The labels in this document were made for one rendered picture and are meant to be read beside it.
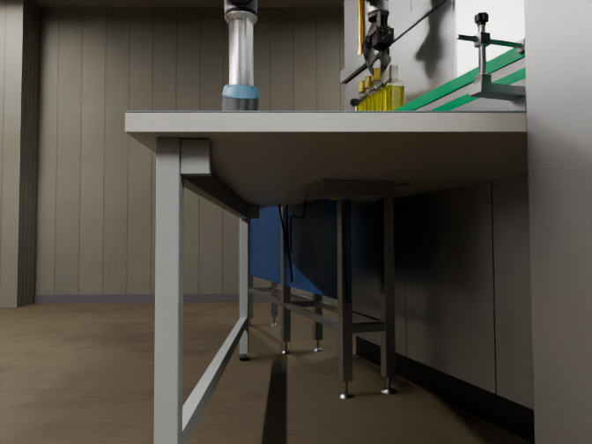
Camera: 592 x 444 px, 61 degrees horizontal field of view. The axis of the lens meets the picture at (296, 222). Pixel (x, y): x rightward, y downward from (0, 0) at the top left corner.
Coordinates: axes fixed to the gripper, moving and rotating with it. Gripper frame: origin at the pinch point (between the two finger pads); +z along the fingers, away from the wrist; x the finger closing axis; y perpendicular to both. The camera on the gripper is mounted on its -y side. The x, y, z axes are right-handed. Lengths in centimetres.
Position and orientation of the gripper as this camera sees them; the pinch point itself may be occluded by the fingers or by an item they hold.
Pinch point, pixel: (376, 72)
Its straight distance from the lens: 190.9
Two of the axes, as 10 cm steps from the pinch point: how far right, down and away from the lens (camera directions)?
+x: 9.5, -0.1, 3.1
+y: 3.0, -0.4, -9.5
